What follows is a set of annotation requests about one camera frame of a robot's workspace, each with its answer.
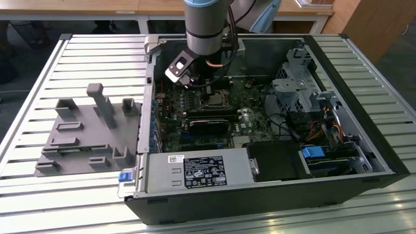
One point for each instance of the grey plastic parts rack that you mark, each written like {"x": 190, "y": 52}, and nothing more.
{"x": 90, "y": 136}

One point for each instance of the white desk tray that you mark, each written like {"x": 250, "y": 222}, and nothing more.
{"x": 304, "y": 2}

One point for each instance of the green RAM stick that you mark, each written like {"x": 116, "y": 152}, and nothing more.
{"x": 85, "y": 148}

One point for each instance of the black expansion slot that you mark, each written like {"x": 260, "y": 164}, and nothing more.
{"x": 197, "y": 147}

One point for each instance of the silver metal disk bay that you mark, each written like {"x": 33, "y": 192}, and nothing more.
{"x": 360, "y": 161}

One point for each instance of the green motherboard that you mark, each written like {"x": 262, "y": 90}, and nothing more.
{"x": 253, "y": 117}

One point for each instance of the blue disk carrier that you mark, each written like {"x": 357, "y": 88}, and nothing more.
{"x": 312, "y": 153}

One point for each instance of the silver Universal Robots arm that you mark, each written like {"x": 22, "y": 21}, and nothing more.
{"x": 204, "y": 24}

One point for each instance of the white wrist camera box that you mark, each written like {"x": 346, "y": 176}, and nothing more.
{"x": 178, "y": 67}

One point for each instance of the grey power supply unit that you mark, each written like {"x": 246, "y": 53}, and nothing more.
{"x": 158, "y": 170}

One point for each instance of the black open PC case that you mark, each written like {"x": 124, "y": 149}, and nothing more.
{"x": 226, "y": 207}

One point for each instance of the blue board connector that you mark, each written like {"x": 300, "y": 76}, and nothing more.
{"x": 185, "y": 139}

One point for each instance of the wooden cabinet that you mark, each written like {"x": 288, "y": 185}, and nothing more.
{"x": 373, "y": 24}

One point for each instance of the black plastic fan shroud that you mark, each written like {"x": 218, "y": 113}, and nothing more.
{"x": 276, "y": 161}

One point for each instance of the black RAM slot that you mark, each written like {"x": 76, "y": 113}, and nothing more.
{"x": 210, "y": 117}
{"x": 210, "y": 112}

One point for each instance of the black graphics card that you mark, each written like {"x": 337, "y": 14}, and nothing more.
{"x": 208, "y": 128}

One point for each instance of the blue case latch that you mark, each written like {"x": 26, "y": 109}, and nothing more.
{"x": 125, "y": 177}

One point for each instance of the CPU socket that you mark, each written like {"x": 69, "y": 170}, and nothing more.
{"x": 214, "y": 107}

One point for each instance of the silver chipset heatsink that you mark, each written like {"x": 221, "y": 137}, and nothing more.
{"x": 241, "y": 141}

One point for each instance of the small square silver CPU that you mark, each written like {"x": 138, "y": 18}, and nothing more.
{"x": 216, "y": 99}

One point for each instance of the silver metal drive cage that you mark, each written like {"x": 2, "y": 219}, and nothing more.
{"x": 292, "y": 92}

